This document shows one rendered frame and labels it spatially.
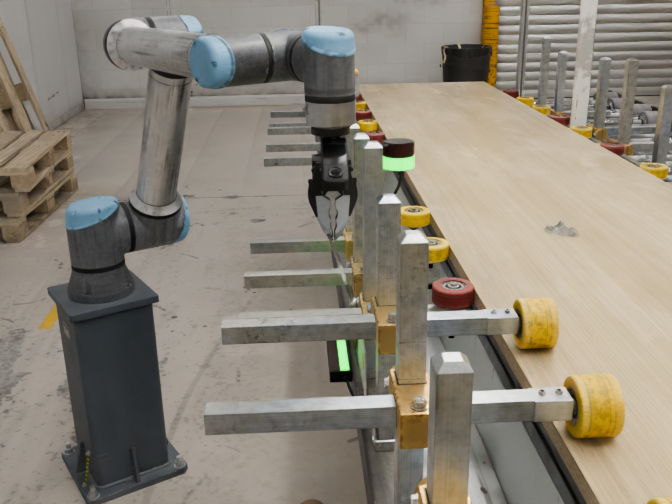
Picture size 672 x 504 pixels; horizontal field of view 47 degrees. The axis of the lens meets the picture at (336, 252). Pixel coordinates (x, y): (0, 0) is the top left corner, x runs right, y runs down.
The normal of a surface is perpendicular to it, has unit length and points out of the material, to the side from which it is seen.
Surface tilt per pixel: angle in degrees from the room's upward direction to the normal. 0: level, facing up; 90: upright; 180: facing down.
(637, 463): 0
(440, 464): 90
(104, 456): 90
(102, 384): 90
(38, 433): 0
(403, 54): 90
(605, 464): 0
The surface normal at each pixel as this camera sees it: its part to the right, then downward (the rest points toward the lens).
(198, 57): -0.78, 0.22
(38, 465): -0.02, -0.94
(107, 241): 0.56, 0.28
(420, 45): 0.05, 0.34
